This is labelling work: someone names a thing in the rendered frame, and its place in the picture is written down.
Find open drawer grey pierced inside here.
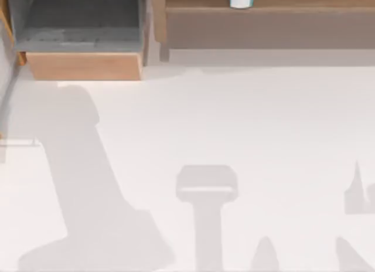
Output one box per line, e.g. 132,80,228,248
6,0,147,68

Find pale wooden drawer front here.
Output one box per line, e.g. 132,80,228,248
25,51,144,81

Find wooden open shelf unit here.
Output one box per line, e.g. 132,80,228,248
152,0,375,63

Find wooden cupboard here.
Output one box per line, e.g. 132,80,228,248
0,0,28,66

